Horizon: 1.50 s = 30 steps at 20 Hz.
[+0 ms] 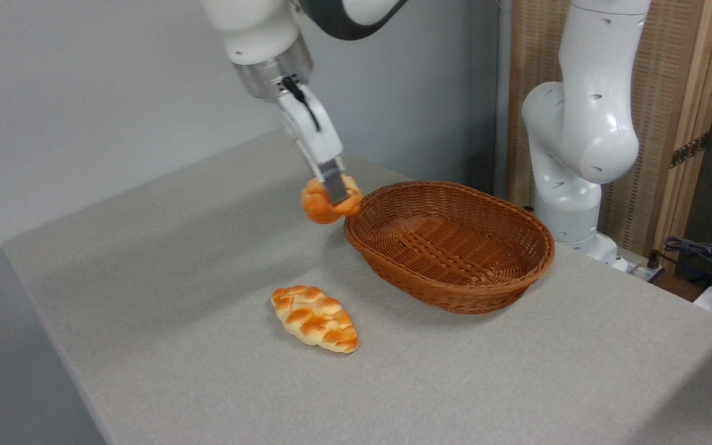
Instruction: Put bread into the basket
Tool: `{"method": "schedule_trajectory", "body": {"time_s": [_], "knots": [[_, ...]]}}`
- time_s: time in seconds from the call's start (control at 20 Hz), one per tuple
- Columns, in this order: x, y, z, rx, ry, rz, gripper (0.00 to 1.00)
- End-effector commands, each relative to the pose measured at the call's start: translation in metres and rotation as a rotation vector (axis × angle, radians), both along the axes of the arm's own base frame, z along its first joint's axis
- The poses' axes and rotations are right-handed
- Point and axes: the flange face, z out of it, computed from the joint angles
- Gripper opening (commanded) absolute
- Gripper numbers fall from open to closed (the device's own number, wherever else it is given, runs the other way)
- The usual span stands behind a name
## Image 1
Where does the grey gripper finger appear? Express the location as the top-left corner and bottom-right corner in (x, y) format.
(318, 156), (351, 206)

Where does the small bread roll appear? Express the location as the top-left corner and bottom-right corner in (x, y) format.
(301, 174), (363, 225)

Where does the dark cable bundle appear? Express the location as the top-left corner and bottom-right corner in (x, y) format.
(663, 237), (712, 292)

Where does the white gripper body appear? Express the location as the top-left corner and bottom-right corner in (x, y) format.
(276, 83), (345, 181)

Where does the brown wicker basket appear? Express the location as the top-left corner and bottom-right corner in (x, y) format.
(343, 180), (556, 315)

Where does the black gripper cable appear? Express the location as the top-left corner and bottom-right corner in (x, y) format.
(280, 74), (322, 132)

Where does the metal screen hinge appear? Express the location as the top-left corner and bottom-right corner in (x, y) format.
(669, 132), (711, 169)

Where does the braided bread loaf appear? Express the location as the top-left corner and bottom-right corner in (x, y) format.
(270, 285), (360, 354)

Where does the grey tablecloth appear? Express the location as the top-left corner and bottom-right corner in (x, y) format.
(2, 130), (712, 445)

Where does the wooden folding screen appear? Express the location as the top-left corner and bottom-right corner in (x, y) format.
(507, 0), (712, 258)

